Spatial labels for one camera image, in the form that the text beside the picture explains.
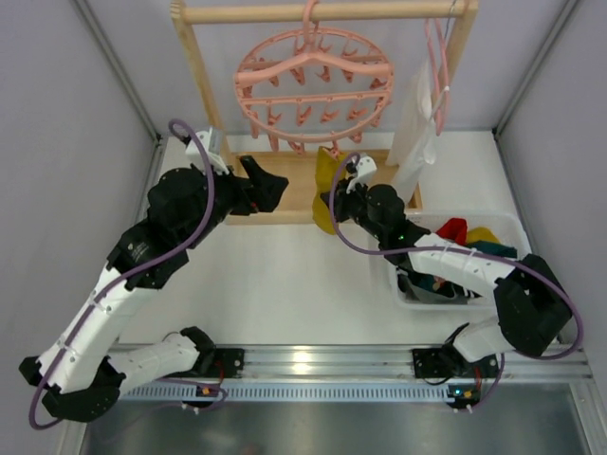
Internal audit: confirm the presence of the yellow sock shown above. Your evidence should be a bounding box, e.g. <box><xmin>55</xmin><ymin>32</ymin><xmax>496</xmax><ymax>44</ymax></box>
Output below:
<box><xmin>466</xmin><ymin>227</ymin><xmax>501</xmax><ymax>244</ymax></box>
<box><xmin>312</xmin><ymin>146</ymin><xmax>345</xmax><ymax>235</ymax></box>

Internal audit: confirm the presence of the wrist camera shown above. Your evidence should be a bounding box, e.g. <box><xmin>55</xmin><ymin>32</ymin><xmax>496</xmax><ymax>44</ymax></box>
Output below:
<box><xmin>346</xmin><ymin>154</ymin><xmax>377</xmax><ymax>193</ymax></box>
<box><xmin>186</xmin><ymin>127</ymin><xmax>229</xmax><ymax>175</ymax></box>

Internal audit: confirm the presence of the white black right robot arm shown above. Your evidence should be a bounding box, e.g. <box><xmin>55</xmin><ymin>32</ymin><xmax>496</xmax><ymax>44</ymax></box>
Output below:
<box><xmin>321</xmin><ymin>179</ymin><xmax>574</xmax><ymax>376</ymax></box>

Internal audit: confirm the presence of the pink clothes hanger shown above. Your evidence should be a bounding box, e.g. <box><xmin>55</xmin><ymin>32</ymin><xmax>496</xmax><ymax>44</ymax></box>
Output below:
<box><xmin>424</xmin><ymin>18</ymin><xmax>451</xmax><ymax>137</ymax></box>

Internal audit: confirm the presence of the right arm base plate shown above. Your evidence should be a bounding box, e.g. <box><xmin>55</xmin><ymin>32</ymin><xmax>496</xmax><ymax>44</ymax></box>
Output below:
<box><xmin>412</xmin><ymin>347</ymin><xmax>500</xmax><ymax>382</ymax></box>

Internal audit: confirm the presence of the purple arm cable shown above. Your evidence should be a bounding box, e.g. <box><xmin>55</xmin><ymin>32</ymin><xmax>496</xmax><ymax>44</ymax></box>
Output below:
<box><xmin>28</xmin><ymin>118</ymin><xmax>229</xmax><ymax>430</ymax></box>
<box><xmin>329</xmin><ymin>152</ymin><xmax>585</xmax><ymax>413</ymax></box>

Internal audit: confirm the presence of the grey slotted cable duct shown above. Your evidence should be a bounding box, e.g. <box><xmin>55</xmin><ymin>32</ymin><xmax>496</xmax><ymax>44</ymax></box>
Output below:
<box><xmin>124</xmin><ymin>382</ymin><xmax>478</xmax><ymax>404</ymax></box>

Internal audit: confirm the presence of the pink round clip hanger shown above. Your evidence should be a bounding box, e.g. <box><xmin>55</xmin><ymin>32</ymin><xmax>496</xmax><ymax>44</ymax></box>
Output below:
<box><xmin>234</xmin><ymin>1</ymin><xmax>395</xmax><ymax>154</ymax></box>

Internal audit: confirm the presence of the aluminium mounting rail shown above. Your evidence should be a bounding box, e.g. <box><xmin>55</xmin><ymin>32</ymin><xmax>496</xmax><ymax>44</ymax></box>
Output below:
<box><xmin>113</xmin><ymin>343</ymin><xmax>594</xmax><ymax>383</ymax></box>

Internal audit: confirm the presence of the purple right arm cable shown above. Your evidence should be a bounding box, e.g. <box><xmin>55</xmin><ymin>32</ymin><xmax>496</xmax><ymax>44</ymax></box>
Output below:
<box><xmin>329</xmin><ymin>152</ymin><xmax>585</xmax><ymax>413</ymax></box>

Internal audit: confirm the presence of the white perforated plastic basket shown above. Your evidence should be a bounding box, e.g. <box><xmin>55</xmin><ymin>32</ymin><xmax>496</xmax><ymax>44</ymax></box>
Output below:
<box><xmin>388</xmin><ymin>210</ymin><xmax>531</xmax><ymax>312</ymax></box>

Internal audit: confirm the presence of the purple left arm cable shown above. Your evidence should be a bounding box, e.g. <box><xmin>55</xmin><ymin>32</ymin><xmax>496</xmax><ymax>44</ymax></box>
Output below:
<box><xmin>28</xmin><ymin>118</ymin><xmax>229</xmax><ymax>430</ymax></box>

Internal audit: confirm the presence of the wooden clothes rack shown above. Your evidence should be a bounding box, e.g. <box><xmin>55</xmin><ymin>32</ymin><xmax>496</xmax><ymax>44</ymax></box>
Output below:
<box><xmin>171</xmin><ymin>1</ymin><xmax>478</xmax><ymax>224</ymax></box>

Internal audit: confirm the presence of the white cloth garment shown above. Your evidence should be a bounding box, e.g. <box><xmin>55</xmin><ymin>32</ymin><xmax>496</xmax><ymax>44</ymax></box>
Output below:
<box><xmin>385</xmin><ymin>61</ymin><xmax>435</xmax><ymax>202</ymax></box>

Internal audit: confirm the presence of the red green christmas sock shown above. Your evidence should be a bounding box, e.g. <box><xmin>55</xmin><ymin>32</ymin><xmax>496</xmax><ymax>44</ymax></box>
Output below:
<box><xmin>467</xmin><ymin>241</ymin><xmax>518</xmax><ymax>259</ymax></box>

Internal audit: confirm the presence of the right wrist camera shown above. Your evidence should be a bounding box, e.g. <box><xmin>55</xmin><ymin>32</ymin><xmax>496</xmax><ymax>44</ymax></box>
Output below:
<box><xmin>346</xmin><ymin>154</ymin><xmax>377</xmax><ymax>193</ymax></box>

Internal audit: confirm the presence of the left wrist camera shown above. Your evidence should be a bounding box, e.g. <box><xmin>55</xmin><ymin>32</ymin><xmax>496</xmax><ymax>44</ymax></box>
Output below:
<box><xmin>186</xmin><ymin>127</ymin><xmax>229</xmax><ymax>175</ymax></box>

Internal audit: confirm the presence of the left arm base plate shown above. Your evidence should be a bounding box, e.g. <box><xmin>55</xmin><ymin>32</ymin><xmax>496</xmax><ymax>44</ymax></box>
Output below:
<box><xmin>203</xmin><ymin>348</ymin><xmax>246</xmax><ymax>380</ymax></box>

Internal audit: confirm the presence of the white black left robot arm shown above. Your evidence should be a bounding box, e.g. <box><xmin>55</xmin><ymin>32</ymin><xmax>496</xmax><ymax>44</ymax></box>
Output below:
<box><xmin>19</xmin><ymin>155</ymin><xmax>288</xmax><ymax>423</ymax></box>

